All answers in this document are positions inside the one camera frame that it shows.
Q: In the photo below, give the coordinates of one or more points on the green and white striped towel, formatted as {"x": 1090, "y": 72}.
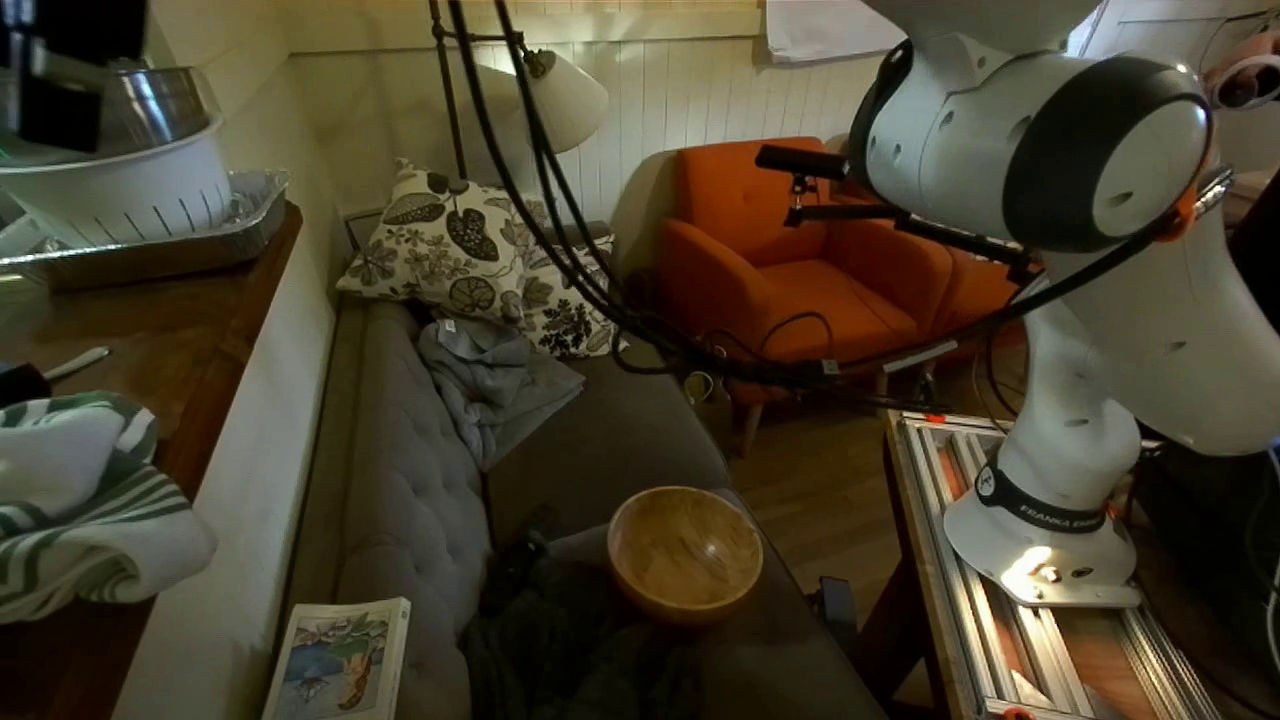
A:
{"x": 93, "y": 522}

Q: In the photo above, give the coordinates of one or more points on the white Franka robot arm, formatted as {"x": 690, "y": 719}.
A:
{"x": 1144, "y": 335}

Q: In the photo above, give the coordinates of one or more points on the dark grey tufted sofa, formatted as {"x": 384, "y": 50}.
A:
{"x": 401, "y": 494}

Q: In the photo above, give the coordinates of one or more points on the brown wooden counter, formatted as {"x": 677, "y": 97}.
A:
{"x": 174, "y": 346}

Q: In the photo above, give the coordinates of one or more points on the grey crumpled blanket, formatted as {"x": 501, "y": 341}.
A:
{"x": 501, "y": 381}

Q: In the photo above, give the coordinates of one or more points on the orange armchair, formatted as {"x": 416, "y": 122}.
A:
{"x": 814, "y": 283}

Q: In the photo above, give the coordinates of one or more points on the round wooden bowl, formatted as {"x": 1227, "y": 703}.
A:
{"x": 683, "y": 548}

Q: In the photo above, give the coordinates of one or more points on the leaf patterned cushion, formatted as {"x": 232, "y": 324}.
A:
{"x": 466, "y": 252}

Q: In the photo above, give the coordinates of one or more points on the white lamp shade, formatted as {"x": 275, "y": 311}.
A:
{"x": 562, "y": 92}

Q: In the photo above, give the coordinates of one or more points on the black crumpled cloth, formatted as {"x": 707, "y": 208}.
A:
{"x": 573, "y": 642}

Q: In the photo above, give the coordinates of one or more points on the white hanging sheet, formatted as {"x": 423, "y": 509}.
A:
{"x": 824, "y": 25}

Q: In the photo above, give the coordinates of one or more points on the illustrated paperback book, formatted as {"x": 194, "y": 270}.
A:
{"x": 341, "y": 660}

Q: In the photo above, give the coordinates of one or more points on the grey metal drip tray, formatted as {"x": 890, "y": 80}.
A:
{"x": 212, "y": 242}

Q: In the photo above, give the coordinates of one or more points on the shiny metal bowl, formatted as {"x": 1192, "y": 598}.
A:
{"x": 163, "y": 105}

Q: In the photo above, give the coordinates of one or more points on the white dish rack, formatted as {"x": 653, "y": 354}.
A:
{"x": 123, "y": 187}

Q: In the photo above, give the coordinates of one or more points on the white marker pen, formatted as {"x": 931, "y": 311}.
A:
{"x": 78, "y": 363}

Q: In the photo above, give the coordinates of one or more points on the black kitchen appliance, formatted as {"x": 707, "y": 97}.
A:
{"x": 61, "y": 63}

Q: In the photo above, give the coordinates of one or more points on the pink round object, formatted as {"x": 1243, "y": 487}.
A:
{"x": 1247, "y": 72}

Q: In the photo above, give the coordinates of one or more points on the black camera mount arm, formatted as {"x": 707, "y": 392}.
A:
{"x": 865, "y": 212}

